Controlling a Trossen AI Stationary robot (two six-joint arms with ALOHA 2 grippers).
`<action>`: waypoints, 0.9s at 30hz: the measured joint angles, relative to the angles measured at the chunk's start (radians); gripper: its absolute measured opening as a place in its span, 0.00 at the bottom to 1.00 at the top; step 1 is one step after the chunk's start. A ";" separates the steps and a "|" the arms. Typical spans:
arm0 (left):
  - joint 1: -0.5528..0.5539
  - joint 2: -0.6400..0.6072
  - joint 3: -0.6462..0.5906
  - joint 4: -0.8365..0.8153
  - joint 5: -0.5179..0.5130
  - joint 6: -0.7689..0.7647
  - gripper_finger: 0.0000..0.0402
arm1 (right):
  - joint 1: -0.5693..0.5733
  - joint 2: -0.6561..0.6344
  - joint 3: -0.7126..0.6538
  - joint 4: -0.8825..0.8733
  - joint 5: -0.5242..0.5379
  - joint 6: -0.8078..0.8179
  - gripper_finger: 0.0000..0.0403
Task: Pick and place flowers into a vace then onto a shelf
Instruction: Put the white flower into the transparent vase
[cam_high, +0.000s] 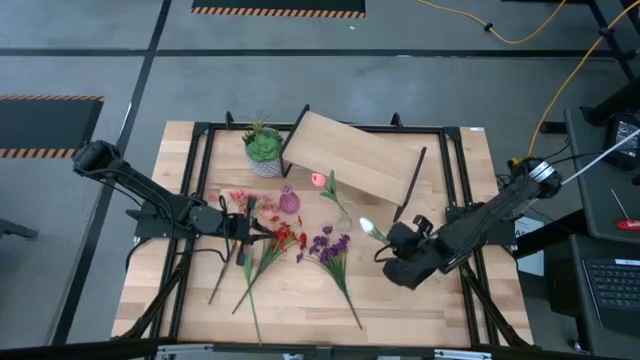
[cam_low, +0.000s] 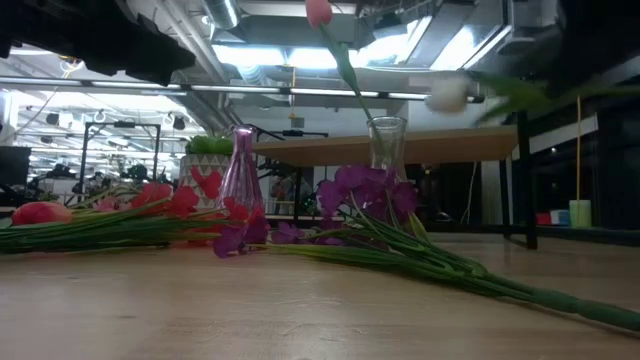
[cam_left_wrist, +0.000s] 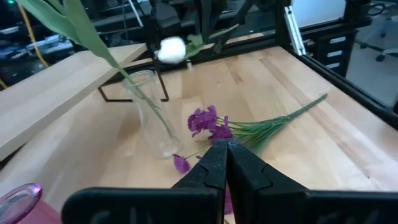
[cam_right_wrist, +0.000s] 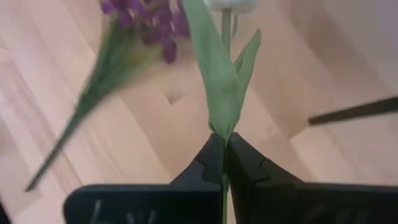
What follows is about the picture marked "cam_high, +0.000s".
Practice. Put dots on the white paper label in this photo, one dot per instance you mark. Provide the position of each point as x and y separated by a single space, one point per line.
530 262

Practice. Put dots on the black desk device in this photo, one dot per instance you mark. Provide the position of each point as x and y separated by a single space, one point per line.
622 142

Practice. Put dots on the wooden shelf with black legs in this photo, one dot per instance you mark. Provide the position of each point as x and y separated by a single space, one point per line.
350 155

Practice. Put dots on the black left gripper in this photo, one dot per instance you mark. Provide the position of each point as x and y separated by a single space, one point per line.
240 225

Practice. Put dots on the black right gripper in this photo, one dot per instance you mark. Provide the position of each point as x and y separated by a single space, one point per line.
415 270

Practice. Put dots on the succulent in patterned white pot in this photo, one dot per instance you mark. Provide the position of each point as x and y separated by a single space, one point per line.
263 147

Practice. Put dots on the white artificial tulip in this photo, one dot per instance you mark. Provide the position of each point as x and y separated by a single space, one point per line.
367 225

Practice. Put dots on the black floor stand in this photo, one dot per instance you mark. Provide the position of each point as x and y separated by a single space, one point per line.
607 35

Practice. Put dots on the black metal table frame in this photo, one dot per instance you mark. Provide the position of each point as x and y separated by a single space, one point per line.
225 127

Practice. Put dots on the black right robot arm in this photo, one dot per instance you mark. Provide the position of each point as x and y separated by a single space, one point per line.
490 220

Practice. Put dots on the purple artificial flower bunch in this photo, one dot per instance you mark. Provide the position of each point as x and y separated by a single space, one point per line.
332 250

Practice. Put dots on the dark grey desk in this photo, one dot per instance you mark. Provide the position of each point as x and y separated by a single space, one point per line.
600 220

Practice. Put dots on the clear glass vase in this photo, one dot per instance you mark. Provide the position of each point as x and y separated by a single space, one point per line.
346 214

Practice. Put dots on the laptop keyboard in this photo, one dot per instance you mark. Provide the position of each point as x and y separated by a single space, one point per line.
615 290

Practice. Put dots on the red artificial flower bunch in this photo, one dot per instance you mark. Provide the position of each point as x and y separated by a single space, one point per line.
285 235

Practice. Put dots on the black hazard-striped floor mat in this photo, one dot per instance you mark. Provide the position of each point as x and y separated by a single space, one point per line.
275 4
45 125

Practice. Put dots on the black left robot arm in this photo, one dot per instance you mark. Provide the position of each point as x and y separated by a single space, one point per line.
145 192

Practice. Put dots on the white rod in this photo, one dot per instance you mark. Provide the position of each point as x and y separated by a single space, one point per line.
600 157

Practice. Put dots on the pink artificial flower bunch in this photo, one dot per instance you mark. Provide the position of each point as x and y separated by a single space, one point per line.
242 196

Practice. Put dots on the pink artificial tulip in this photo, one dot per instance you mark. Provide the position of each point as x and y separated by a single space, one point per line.
318 180

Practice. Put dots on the purple ribbed glass vase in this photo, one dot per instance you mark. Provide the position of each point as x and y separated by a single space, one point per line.
289 201

